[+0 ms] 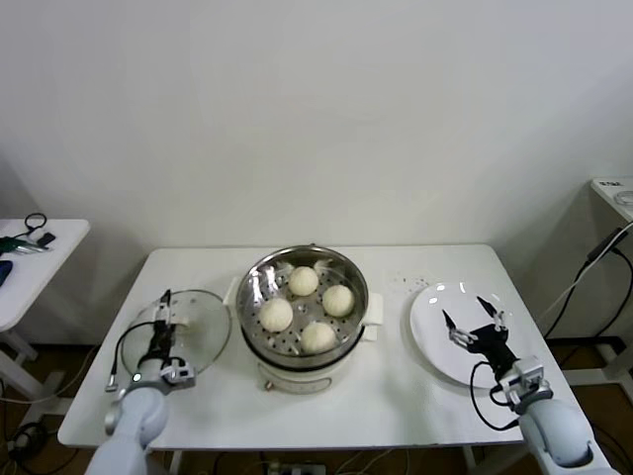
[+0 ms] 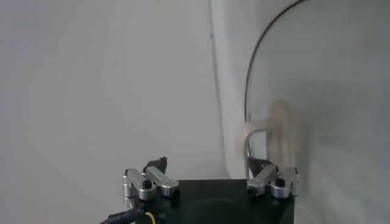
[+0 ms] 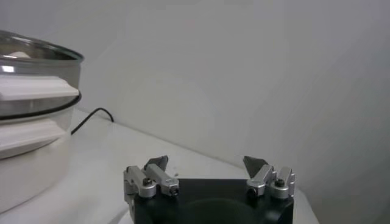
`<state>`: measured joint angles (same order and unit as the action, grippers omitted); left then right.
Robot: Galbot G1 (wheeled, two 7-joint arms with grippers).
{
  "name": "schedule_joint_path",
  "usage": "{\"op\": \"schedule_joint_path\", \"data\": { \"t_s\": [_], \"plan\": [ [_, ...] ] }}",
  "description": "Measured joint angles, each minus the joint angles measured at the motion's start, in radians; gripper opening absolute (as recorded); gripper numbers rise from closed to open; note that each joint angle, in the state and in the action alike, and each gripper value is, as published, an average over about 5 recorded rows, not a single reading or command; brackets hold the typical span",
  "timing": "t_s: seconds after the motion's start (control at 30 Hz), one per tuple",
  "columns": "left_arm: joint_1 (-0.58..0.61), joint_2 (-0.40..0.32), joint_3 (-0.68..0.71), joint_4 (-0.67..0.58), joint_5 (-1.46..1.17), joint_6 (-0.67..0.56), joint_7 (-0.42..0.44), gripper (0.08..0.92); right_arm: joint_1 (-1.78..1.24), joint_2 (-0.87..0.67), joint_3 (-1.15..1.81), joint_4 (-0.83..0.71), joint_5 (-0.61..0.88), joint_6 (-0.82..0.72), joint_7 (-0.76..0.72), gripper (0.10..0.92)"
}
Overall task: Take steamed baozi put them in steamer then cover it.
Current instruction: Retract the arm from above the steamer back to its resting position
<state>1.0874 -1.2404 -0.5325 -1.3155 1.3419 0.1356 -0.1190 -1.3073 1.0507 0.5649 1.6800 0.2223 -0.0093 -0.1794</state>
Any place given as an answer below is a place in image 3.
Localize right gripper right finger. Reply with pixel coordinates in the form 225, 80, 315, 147
243, 155, 296, 200

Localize glass lid with white handle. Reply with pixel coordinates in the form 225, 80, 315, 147
0, 29, 85, 66

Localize white electric cooker base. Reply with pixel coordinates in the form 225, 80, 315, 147
0, 109, 76, 214

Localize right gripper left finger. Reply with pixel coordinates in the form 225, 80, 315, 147
123, 155, 180, 203

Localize black cooker power cable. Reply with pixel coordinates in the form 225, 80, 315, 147
70, 107, 115, 135

